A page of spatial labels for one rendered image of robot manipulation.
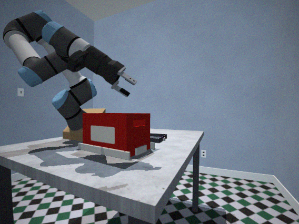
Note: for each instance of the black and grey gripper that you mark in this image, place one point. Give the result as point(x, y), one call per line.
point(82, 54)

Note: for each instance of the red crate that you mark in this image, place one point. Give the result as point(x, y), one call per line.
point(121, 131)

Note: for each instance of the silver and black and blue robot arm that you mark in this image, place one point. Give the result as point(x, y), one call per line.
point(56, 39)

